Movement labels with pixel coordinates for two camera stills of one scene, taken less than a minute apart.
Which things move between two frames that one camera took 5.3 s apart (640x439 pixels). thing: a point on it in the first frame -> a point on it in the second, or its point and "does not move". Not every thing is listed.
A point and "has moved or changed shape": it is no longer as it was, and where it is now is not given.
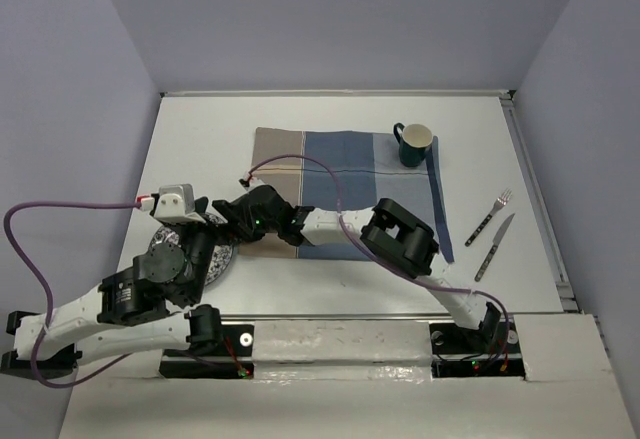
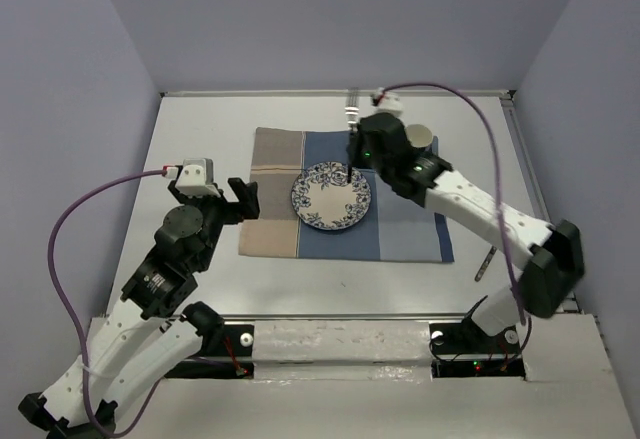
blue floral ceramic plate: x=221 y=258 -> x=323 y=198
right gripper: x=258 y=236 -> x=360 y=155
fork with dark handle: x=500 y=204 has moved or changed shape
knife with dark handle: x=493 y=249 does not move
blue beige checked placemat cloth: x=345 y=171 does not move
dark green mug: x=414 y=141 does not move
